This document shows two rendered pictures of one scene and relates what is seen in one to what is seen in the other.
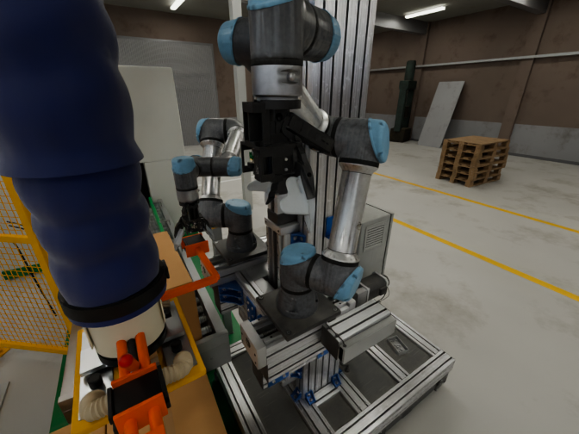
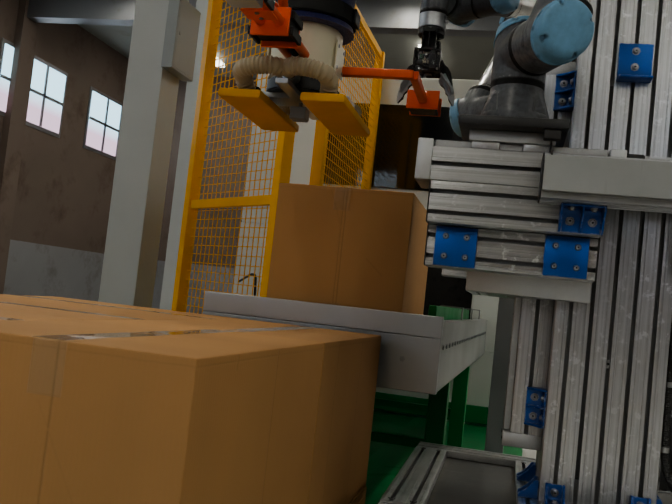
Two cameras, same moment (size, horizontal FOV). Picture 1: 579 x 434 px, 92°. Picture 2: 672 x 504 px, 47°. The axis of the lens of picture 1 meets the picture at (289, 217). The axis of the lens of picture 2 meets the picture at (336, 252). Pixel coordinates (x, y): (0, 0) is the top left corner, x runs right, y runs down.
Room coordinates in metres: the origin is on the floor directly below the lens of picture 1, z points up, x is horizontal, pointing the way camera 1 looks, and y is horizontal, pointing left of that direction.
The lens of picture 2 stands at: (-0.65, -0.96, 0.64)
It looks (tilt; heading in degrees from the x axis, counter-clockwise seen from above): 3 degrees up; 45
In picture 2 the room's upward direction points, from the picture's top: 6 degrees clockwise
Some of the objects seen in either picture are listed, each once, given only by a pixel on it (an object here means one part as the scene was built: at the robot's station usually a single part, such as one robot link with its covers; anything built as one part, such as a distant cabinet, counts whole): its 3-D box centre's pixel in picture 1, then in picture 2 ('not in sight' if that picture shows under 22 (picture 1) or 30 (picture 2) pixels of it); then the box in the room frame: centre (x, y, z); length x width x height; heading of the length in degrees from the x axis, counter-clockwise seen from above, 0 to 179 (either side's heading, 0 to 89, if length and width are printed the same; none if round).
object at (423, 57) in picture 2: (191, 215); (429, 52); (0.94, 0.36, 1.31); 0.09 x 0.08 x 0.12; 33
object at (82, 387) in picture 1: (96, 362); (262, 105); (0.51, 0.51, 1.08); 0.34 x 0.10 x 0.05; 33
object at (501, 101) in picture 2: (297, 292); (515, 106); (0.78, -0.03, 1.09); 0.15 x 0.15 x 0.10
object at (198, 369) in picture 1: (171, 332); (338, 109); (0.62, 0.35, 1.07); 0.34 x 0.10 x 0.05; 33
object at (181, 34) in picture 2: not in sight; (181, 39); (1.07, 1.79, 1.62); 0.20 x 0.05 x 0.30; 31
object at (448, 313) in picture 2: (164, 225); (460, 317); (2.34, 1.17, 0.60); 1.60 x 0.11 x 0.09; 31
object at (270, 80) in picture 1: (278, 84); not in sight; (0.45, 0.02, 1.74); 0.08 x 0.08 x 0.05
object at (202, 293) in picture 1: (180, 249); (465, 342); (2.06, 0.94, 0.50); 2.31 x 0.05 x 0.19; 31
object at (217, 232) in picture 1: (221, 280); (503, 354); (1.64, 0.49, 0.50); 0.07 x 0.07 x 1.00; 31
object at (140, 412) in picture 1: (139, 398); (275, 27); (0.35, 0.30, 1.18); 0.10 x 0.08 x 0.06; 123
